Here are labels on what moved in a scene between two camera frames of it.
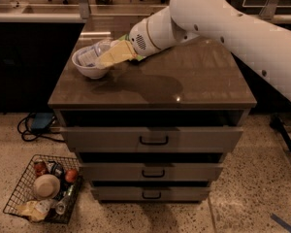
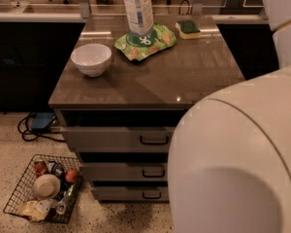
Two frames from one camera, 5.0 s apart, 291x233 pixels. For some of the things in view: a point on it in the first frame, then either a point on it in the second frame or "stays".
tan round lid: (47, 186) stays
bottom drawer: (151, 194) stays
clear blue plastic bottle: (88, 56) → (139, 7)
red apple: (71, 175) stays
